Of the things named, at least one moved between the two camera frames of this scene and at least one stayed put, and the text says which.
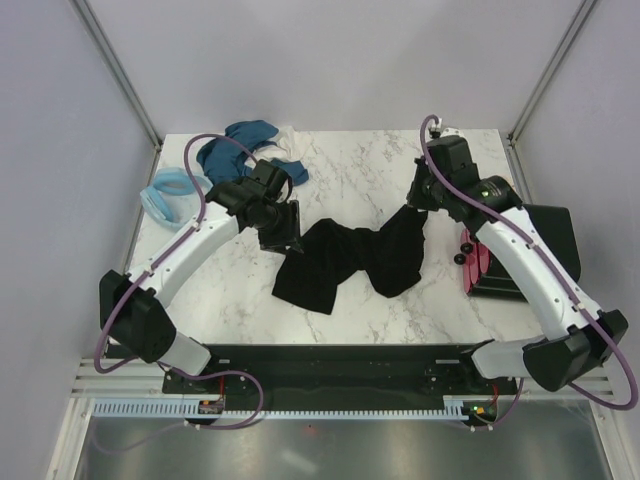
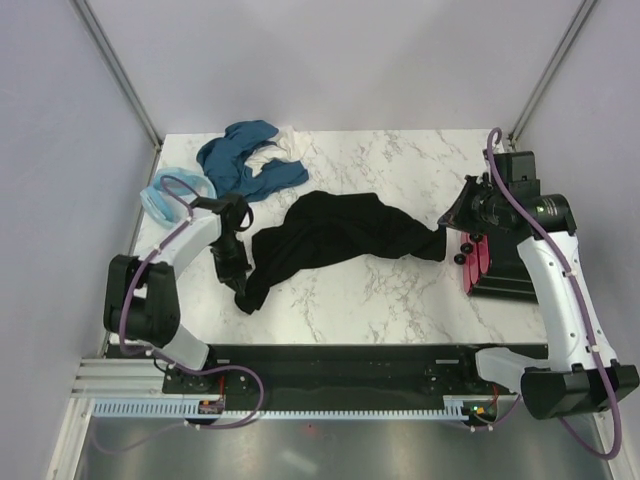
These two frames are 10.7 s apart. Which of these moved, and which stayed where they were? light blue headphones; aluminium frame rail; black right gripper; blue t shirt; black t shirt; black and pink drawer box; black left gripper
Moved: black t shirt; black left gripper; black right gripper
Stayed: blue t shirt; aluminium frame rail; light blue headphones; black and pink drawer box
